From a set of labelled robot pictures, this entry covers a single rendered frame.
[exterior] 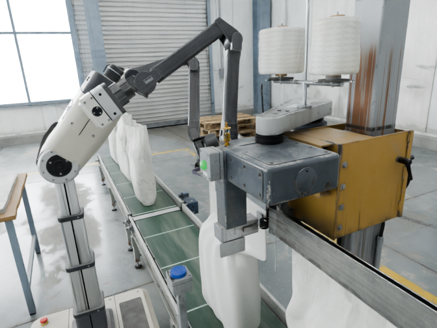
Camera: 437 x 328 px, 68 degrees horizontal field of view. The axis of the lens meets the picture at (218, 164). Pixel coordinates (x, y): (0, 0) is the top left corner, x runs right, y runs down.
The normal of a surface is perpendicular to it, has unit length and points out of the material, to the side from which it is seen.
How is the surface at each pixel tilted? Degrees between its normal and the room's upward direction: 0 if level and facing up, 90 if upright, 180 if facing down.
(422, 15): 90
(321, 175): 90
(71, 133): 115
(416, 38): 90
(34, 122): 90
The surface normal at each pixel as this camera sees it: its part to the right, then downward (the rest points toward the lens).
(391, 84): 0.44, 0.26
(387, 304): -0.90, 0.17
